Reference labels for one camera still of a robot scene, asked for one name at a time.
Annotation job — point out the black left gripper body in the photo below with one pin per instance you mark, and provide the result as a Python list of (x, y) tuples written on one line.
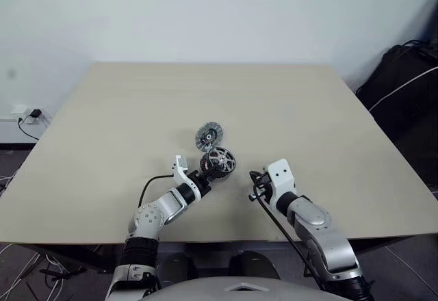
[(202, 184)]

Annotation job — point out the black bag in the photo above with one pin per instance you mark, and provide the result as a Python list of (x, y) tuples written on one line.
[(403, 109)]

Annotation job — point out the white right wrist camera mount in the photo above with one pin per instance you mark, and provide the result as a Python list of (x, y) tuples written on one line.
[(281, 178)]

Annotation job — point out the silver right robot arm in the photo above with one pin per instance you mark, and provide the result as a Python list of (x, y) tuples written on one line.
[(318, 222)]

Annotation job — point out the silver robot torso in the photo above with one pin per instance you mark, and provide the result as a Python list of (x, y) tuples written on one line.
[(239, 289)]

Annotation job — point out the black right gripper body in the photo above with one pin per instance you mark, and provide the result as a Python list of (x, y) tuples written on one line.
[(264, 188)]

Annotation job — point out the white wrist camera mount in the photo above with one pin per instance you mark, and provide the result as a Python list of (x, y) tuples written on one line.
[(180, 172), (281, 178)]

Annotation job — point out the dark table frame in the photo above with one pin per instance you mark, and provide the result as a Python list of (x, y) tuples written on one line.
[(85, 253)]

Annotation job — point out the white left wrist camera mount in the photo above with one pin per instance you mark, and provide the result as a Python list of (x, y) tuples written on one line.
[(180, 172)]

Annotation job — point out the grey round motor lid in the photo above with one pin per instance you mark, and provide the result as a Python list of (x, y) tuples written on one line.
[(208, 136)]

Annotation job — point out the silver spoked rotor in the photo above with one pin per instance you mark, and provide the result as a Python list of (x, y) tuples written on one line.
[(221, 159)]

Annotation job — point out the black power adapter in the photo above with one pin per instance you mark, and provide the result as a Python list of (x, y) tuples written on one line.
[(35, 113)]

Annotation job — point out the dark rounded shape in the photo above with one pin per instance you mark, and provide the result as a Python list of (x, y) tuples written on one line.
[(253, 265), (178, 267)]

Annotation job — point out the black round motor housing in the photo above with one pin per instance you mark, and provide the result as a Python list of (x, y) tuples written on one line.
[(204, 164)]

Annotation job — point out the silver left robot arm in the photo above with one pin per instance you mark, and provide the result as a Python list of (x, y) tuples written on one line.
[(161, 208)]

